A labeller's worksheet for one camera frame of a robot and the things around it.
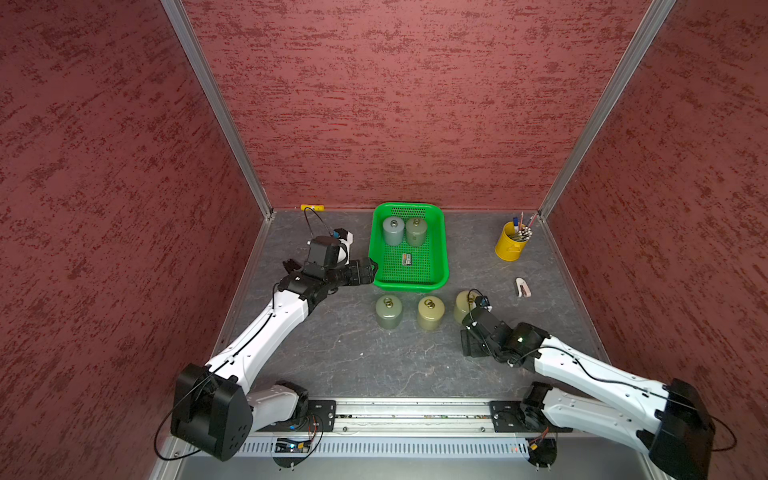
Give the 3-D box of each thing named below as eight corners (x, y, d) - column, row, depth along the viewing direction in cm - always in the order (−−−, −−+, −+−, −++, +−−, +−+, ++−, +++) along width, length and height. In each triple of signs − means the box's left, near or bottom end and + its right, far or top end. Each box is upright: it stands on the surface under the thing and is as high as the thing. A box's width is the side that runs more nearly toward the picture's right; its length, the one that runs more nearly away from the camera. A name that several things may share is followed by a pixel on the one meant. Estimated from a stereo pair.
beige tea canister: (418, 330, 90) (420, 318, 84) (416, 308, 95) (419, 295, 88) (441, 330, 91) (446, 318, 84) (439, 308, 95) (443, 295, 88)
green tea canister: (376, 329, 91) (375, 316, 84) (377, 307, 95) (376, 294, 88) (401, 329, 91) (402, 317, 84) (401, 308, 95) (402, 294, 88)
